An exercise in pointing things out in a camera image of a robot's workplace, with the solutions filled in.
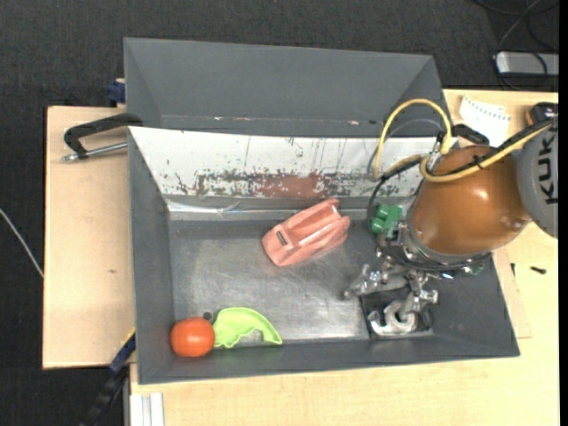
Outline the pink plastic tape dispenser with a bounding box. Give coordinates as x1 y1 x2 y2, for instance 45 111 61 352
260 197 352 268

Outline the bare metal gripper finger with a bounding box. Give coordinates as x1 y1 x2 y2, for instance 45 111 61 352
341 263 412 302
367 280 441 338

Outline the grey metal bin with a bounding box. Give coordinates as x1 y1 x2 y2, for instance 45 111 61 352
122 36 522 385

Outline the light green leaf-shaped dish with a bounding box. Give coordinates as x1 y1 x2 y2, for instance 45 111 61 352
211 306 284 351

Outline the orange toy fruit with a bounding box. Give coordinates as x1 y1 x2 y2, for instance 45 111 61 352
170 316 217 359

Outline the white paper slip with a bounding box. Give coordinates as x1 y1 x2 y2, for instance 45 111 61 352
458 94 512 138

